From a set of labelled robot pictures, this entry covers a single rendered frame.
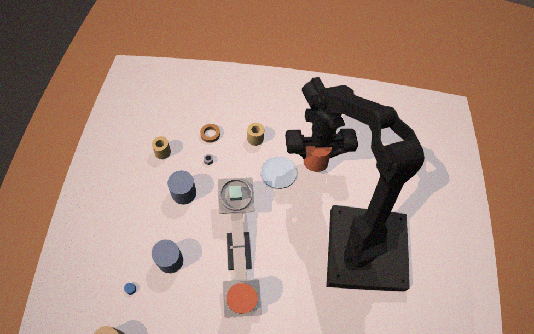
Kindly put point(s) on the blue round disc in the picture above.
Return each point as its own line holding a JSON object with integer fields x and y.
{"x": 130, "y": 288}

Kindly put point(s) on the orange cylinder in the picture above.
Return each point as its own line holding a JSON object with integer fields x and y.
{"x": 242, "y": 298}

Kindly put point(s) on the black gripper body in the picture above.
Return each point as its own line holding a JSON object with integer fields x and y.
{"x": 346, "y": 138}

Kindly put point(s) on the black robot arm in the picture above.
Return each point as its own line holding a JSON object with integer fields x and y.
{"x": 396, "y": 163}

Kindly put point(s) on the grey cylinder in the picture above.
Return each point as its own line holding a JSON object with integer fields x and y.
{"x": 167, "y": 256}
{"x": 182, "y": 187}

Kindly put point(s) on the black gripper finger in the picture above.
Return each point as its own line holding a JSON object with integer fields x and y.
{"x": 336, "y": 150}
{"x": 303, "y": 154}

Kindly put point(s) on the grey hex nut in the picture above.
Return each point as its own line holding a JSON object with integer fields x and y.
{"x": 208, "y": 159}

